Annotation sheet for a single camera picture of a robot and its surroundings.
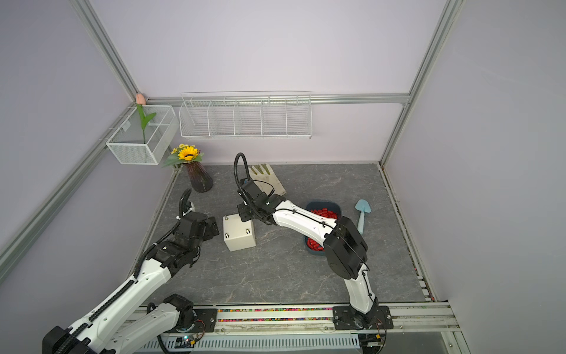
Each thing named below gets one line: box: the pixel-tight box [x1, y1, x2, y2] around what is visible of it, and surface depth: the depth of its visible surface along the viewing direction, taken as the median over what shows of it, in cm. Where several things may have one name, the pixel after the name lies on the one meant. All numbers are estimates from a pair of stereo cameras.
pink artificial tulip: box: [135, 92, 157, 144], surface depth 92 cm
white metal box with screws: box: [222, 213, 256, 253], surface depth 86 cm
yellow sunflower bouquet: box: [161, 143, 205, 168], surface depth 93 cm
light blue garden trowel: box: [354, 199, 373, 236], surface depth 103 cm
